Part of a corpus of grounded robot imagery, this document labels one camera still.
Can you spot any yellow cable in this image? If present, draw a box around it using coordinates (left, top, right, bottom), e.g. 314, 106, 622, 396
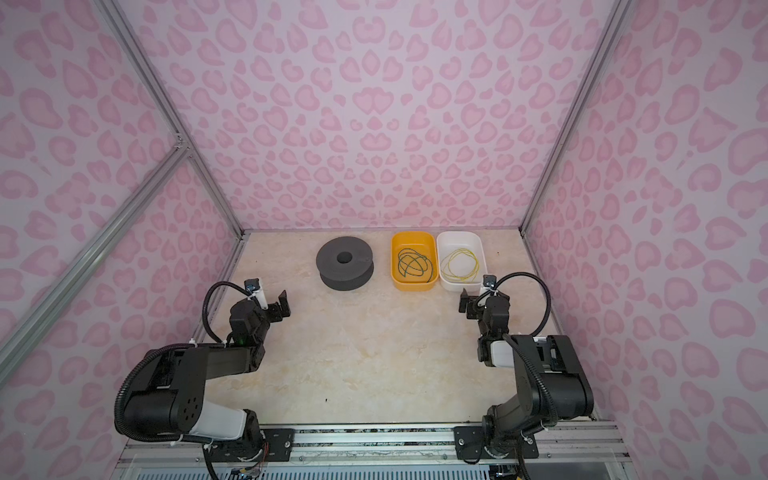
441, 247, 481, 283

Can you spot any dark grey cable spool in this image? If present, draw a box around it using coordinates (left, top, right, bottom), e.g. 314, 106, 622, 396
316, 236, 375, 291

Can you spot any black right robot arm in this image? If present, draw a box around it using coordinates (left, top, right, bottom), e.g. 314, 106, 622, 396
453, 291, 594, 464

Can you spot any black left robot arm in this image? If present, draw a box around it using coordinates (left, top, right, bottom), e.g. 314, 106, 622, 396
114, 291, 291, 462

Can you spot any white plastic bin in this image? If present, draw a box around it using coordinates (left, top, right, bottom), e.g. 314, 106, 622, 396
436, 231, 488, 295

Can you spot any yellow plastic bin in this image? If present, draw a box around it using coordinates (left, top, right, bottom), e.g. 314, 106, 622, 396
391, 231, 439, 292

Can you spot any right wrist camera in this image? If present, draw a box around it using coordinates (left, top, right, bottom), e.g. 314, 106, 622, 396
480, 274, 498, 295

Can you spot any green cable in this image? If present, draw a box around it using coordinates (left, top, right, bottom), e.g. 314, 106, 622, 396
397, 247, 434, 281

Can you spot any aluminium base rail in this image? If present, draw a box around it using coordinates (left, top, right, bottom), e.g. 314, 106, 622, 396
111, 419, 638, 479

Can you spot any aluminium frame diagonal strut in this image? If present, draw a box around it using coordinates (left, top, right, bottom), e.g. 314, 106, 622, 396
1, 140, 189, 385

